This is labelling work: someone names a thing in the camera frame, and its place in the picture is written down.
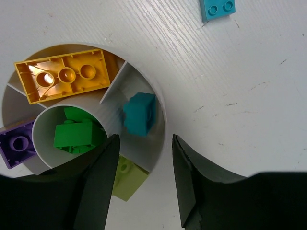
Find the green lego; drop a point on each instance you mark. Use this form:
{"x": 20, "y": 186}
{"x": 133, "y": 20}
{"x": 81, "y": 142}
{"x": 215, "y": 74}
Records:
{"x": 78, "y": 137}

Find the orange long lego brick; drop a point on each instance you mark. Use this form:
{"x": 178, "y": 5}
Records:
{"x": 49, "y": 78}

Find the cyan long lego brick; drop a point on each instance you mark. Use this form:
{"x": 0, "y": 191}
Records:
{"x": 214, "y": 9}

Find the white divided round container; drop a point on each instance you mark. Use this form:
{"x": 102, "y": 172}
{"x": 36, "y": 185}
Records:
{"x": 105, "y": 105}

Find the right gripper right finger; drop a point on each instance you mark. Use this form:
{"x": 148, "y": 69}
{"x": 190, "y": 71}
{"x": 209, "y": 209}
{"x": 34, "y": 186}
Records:
{"x": 213, "y": 198}

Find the green lego brick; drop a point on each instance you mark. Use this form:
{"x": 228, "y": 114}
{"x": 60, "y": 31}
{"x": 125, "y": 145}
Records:
{"x": 78, "y": 115}

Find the small cyan lego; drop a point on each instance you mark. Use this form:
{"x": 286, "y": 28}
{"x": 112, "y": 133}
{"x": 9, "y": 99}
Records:
{"x": 140, "y": 114}

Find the lime lego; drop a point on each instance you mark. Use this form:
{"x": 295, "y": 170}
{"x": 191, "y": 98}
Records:
{"x": 129, "y": 177}

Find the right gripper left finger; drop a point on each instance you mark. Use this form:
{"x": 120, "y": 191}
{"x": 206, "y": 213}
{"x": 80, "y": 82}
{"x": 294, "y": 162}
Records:
{"x": 73, "y": 196}

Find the purple lego brick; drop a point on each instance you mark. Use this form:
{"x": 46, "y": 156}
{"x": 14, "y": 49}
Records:
{"x": 16, "y": 145}

